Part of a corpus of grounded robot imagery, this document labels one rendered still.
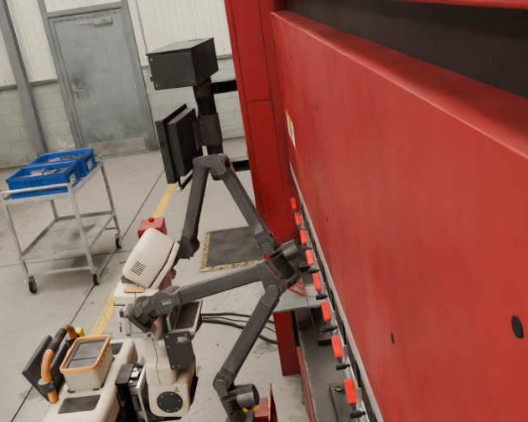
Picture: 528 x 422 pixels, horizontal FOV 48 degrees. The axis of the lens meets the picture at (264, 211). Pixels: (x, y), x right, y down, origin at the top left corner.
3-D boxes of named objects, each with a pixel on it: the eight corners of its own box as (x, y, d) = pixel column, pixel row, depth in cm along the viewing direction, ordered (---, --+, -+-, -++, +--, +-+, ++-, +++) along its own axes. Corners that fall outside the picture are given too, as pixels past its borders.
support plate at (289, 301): (260, 293, 251) (260, 290, 251) (322, 284, 251) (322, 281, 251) (262, 315, 234) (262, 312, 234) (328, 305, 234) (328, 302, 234)
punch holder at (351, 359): (349, 378, 174) (344, 330, 168) (377, 373, 174) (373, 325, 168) (359, 413, 160) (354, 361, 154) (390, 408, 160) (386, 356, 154)
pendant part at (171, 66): (199, 177, 383) (173, 41, 353) (236, 174, 378) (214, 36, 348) (176, 206, 336) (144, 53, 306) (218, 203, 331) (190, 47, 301)
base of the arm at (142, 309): (135, 301, 213) (126, 318, 202) (149, 286, 211) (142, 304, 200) (152, 316, 216) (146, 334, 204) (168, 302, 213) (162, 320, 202)
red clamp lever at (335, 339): (329, 335, 170) (336, 369, 165) (344, 333, 170) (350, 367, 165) (329, 337, 171) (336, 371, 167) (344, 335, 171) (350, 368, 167)
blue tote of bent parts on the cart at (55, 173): (27, 186, 525) (22, 167, 519) (82, 179, 522) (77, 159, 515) (10, 200, 492) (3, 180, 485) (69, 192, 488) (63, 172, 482)
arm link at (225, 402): (220, 389, 206) (216, 401, 200) (238, 386, 204) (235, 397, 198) (228, 405, 208) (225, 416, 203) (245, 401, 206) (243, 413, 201)
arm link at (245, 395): (221, 372, 208) (213, 381, 200) (251, 365, 205) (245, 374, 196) (232, 404, 208) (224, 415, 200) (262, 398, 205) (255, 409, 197)
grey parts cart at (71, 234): (61, 251, 596) (35, 160, 562) (126, 243, 591) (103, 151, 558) (26, 295, 512) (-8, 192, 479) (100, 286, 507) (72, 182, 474)
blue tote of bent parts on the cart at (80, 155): (47, 172, 564) (42, 153, 558) (98, 165, 561) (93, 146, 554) (32, 183, 531) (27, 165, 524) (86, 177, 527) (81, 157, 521)
